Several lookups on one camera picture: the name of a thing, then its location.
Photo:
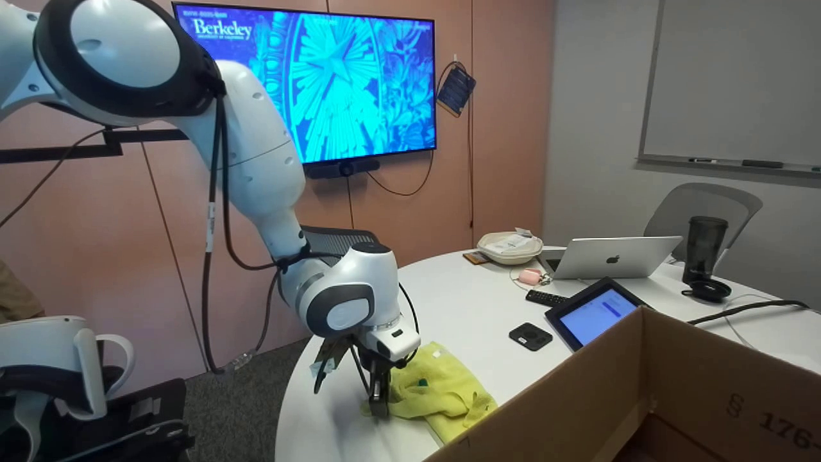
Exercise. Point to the small black round device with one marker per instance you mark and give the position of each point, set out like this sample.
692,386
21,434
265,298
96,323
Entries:
708,292

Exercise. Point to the black tablet lit screen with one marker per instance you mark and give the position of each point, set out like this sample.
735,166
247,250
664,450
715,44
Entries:
592,314

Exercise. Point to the yellow towel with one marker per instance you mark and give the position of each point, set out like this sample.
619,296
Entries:
445,395

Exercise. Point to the black remote control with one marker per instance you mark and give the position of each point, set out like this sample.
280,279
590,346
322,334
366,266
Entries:
545,298

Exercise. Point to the black wall panel device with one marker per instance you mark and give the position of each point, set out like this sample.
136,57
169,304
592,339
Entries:
456,87

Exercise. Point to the white VR headset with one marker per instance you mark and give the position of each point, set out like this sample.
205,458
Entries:
51,342

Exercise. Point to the silver laptop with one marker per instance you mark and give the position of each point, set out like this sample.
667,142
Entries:
611,257

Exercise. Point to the black camera stand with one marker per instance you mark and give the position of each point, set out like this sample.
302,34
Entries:
85,144

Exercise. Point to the grey shell chair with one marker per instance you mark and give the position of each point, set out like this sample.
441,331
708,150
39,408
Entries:
714,209

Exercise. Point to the pink computer mouse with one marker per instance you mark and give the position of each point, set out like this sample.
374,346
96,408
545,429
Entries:
528,275

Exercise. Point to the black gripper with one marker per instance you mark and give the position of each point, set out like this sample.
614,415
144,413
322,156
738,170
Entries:
354,346

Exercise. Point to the white wall whiteboard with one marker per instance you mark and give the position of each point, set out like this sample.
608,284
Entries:
735,79

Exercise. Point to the black smartphone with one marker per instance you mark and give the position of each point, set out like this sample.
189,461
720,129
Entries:
528,338

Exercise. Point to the black cylindrical cup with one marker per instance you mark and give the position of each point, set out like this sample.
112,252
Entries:
703,246

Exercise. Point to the black video bar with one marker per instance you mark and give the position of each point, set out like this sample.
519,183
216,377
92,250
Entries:
341,166

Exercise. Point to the dark grey chair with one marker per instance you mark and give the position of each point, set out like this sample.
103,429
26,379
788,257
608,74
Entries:
337,242

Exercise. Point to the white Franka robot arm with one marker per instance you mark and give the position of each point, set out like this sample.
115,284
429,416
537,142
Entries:
257,156

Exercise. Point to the small brown flat item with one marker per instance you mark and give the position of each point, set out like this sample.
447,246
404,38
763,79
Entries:
475,257

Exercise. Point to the wall television blue image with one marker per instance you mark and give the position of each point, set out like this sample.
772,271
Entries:
359,87

